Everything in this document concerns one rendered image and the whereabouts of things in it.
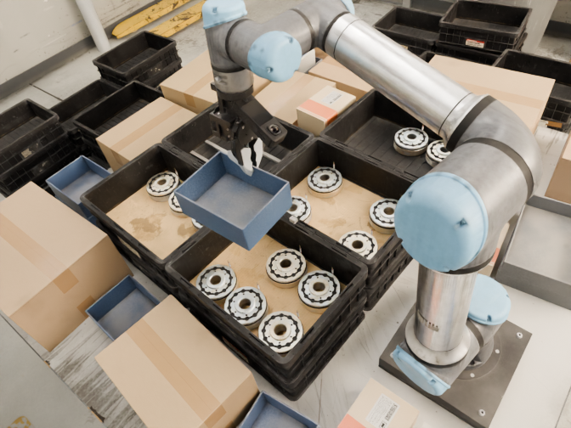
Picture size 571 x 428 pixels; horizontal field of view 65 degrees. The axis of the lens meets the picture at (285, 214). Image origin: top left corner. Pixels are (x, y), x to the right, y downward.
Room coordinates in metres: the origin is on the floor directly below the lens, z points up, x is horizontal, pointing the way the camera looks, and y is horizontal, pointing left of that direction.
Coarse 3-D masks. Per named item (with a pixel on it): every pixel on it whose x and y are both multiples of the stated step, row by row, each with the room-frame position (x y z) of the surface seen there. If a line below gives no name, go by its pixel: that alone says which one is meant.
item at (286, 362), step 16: (288, 224) 0.74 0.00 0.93; (320, 240) 0.67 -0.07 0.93; (176, 256) 0.69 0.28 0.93; (352, 256) 0.60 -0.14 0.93; (176, 272) 0.65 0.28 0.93; (192, 288) 0.59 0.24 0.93; (352, 288) 0.52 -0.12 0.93; (208, 304) 0.54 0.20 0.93; (336, 304) 0.49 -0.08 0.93; (224, 320) 0.50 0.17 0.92; (320, 320) 0.46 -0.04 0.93; (256, 336) 0.44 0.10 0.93; (304, 336) 0.43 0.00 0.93; (272, 352) 0.40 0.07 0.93; (288, 352) 0.40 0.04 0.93
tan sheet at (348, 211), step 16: (304, 192) 0.93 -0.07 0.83; (352, 192) 0.90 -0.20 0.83; (368, 192) 0.89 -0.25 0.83; (320, 208) 0.86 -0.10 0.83; (336, 208) 0.85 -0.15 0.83; (352, 208) 0.84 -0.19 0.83; (368, 208) 0.83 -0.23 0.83; (320, 224) 0.80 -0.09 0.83; (336, 224) 0.79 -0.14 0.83; (352, 224) 0.78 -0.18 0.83; (368, 224) 0.77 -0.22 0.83; (336, 240) 0.73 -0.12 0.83; (384, 240) 0.71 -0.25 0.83
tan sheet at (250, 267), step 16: (272, 240) 0.77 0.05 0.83; (224, 256) 0.74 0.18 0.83; (240, 256) 0.73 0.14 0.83; (256, 256) 0.73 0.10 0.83; (240, 272) 0.69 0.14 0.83; (256, 272) 0.68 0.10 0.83; (272, 288) 0.62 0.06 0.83; (272, 304) 0.57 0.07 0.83; (288, 304) 0.57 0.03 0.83; (304, 320) 0.52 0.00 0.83
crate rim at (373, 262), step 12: (312, 144) 1.03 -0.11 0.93; (336, 144) 1.00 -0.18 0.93; (360, 156) 0.94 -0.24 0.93; (384, 168) 0.87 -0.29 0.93; (408, 180) 0.82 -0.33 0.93; (288, 216) 0.76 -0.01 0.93; (312, 228) 0.71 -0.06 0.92; (396, 240) 0.64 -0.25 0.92; (348, 252) 0.62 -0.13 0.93; (384, 252) 0.60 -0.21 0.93; (372, 264) 0.57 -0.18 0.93
